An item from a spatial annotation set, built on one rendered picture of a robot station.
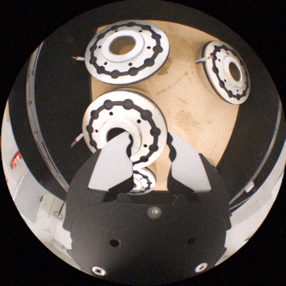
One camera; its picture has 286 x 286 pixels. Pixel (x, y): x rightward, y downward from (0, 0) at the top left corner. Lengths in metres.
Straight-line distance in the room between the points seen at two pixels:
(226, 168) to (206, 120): 0.12
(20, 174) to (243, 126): 3.20
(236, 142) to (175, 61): 0.18
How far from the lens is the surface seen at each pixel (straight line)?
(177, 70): 0.15
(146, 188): 0.22
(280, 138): 0.48
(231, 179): 0.23
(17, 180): 3.06
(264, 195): 3.42
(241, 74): 0.18
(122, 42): 0.15
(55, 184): 0.39
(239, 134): 0.22
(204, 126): 0.18
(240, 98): 0.18
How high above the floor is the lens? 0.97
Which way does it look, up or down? 57 degrees down
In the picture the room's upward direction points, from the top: 173 degrees counter-clockwise
